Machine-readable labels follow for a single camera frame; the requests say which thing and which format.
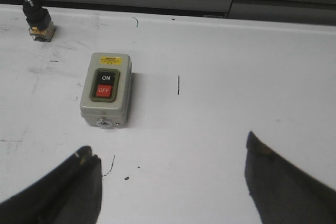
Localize black selector switch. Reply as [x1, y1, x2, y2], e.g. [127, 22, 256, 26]
[23, 0, 56, 42]

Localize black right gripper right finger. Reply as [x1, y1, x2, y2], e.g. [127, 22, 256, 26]
[244, 132, 335, 223]

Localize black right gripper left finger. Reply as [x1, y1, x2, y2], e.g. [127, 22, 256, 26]
[1, 146, 102, 223]

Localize grey on off switch box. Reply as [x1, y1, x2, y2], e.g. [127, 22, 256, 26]
[80, 52, 132, 129]

